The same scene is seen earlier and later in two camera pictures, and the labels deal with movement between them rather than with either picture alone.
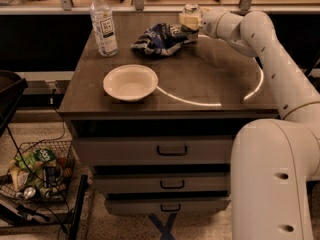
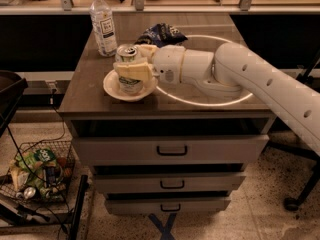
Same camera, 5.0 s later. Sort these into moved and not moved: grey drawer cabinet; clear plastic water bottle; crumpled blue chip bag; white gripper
Moved: white gripper
Not moved: crumpled blue chip bag; grey drawer cabinet; clear plastic water bottle
